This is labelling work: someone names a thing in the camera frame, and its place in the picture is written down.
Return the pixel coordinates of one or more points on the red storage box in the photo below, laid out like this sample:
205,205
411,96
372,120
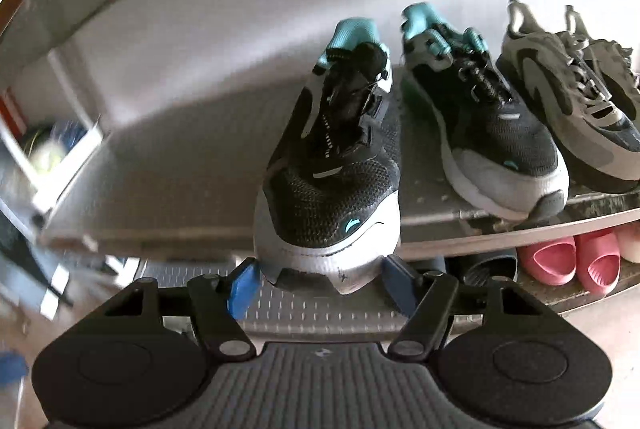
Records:
11,111

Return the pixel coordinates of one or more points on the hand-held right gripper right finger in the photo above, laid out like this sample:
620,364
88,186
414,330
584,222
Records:
400,286

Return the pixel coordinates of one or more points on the black teal sneaker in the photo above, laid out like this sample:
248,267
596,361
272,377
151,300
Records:
325,189
490,134

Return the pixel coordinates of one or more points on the white bag with yellow trim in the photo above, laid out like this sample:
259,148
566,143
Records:
47,159

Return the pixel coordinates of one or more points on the metal shoe rack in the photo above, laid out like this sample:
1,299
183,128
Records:
175,189

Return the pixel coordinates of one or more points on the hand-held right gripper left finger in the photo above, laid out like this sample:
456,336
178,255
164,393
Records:
241,291

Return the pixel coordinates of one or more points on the beige slipper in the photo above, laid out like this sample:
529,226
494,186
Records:
629,244

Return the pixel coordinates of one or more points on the grey black sneaker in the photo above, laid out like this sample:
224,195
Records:
565,109
617,64

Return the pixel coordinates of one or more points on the pink slipper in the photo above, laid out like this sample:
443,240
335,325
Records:
597,266
547,261

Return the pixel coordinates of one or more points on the dark blue backpack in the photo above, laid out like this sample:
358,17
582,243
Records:
70,134

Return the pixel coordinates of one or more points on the white shelf unit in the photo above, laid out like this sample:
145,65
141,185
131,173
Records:
75,159

